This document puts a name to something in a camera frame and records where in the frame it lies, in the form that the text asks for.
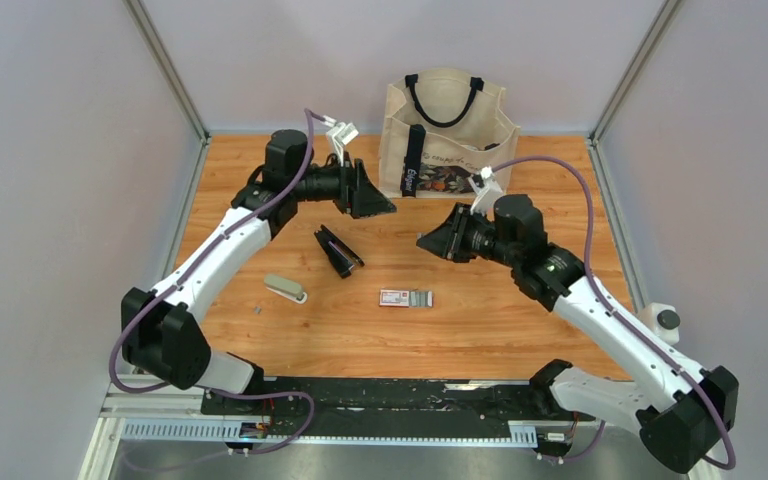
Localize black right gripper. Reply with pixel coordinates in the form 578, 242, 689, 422
415, 203, 518, 269

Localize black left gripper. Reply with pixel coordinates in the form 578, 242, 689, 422
291, 152, 396, 220

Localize black stapler base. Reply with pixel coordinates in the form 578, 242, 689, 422
314, 224, 365, 279

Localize red staples box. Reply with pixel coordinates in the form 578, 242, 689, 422
379, 289, 434, 308

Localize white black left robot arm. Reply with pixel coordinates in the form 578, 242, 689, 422
112, 122, 396, 415

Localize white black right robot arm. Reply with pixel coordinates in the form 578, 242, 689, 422
417, 194, 739, 474

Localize beige canvas tote bag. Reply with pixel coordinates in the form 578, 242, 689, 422
378, 68, 521, 198

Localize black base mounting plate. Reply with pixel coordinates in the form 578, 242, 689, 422
201, 377, 574, 441

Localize white plastic bottle black cap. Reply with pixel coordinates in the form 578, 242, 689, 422
637, 302, 681, 345

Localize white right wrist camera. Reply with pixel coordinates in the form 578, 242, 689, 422
468, 166, 505, 215

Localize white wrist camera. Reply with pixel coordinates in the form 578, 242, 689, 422
468, 166, 505, 215
321, 116, 359, 164

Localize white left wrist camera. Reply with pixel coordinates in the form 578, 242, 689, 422
321, 116, 359, 164

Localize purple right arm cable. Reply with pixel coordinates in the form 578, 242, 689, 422
489, 156, 738, 472

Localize aluminium frame rail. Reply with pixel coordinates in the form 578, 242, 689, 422
79, 377, 723, 480

